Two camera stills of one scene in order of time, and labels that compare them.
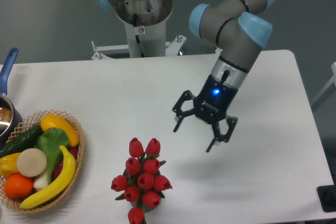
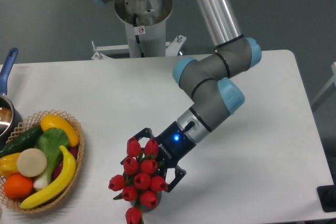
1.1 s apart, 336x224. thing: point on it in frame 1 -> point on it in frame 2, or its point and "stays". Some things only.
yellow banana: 59,187 stays
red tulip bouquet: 142,181 stays
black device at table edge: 327,196 stays
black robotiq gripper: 212,105 -> 174,145
